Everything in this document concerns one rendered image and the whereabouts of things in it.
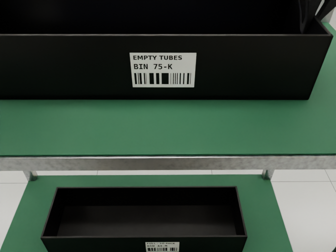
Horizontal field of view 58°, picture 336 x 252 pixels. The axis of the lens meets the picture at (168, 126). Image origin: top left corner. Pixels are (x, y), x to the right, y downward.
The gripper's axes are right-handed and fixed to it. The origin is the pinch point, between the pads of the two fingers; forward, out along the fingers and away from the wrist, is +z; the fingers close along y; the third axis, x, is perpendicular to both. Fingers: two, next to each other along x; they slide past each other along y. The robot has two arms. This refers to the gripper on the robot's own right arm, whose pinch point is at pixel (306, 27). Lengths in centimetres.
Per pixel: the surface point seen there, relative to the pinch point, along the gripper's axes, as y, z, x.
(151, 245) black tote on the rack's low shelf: 28, 61, 7
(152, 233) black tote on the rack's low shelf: 28, 67, 1
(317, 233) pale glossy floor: -42, 104, -18
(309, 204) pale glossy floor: -44, 105, -32
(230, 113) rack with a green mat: 13.0, 8.3, 11.5
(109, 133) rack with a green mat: 31.2, 8.1, 15.9
